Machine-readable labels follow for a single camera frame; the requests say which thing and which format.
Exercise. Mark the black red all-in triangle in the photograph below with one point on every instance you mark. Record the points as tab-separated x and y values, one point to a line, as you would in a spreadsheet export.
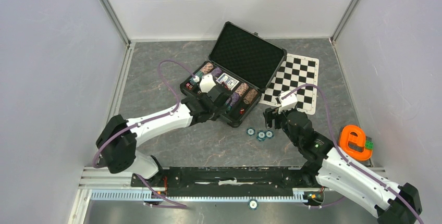
225	85

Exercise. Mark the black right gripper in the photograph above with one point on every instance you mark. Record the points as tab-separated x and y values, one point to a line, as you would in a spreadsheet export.
270	114

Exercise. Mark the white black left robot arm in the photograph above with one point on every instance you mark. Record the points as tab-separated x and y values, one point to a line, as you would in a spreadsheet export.
118	142

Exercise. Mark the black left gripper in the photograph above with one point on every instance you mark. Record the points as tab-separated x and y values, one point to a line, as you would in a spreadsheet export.
220	110

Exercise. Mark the orange blue poker chip stack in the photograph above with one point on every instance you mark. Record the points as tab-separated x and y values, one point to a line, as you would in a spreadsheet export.
241	89

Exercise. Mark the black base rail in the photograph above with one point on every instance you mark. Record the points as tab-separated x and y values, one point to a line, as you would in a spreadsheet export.
231	181

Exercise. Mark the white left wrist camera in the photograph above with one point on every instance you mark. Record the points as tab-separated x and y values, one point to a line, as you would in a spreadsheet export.
206	83

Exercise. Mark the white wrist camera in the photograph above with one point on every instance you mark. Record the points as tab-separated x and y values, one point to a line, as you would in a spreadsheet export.
286	103
206	83

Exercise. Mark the pink poker chip stack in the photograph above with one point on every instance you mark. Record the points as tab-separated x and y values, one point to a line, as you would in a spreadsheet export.
207	68

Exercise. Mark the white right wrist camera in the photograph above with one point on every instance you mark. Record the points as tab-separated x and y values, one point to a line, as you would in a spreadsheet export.
286	103

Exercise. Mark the green 50 chip cluster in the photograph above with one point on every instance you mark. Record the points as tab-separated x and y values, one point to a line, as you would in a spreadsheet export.
250	131
261	134

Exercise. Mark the black white chessboard mat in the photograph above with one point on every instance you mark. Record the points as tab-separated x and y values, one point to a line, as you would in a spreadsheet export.
296	70

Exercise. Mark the blue playing card deck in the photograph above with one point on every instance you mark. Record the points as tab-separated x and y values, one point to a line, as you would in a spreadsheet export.
231	81

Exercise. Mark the black poker case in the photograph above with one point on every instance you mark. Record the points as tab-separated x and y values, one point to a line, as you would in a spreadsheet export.
248	58

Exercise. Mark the purple poker chip stack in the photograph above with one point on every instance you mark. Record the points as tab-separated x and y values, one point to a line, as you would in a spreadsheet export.
216	72

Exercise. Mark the brown poker chip stack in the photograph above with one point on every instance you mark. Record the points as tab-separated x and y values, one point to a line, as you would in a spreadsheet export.
250	96

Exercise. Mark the teal poker chip stack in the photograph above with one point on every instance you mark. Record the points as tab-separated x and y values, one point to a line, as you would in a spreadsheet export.
198	75

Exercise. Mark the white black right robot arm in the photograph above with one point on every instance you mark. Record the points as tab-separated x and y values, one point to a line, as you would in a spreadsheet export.
327	165

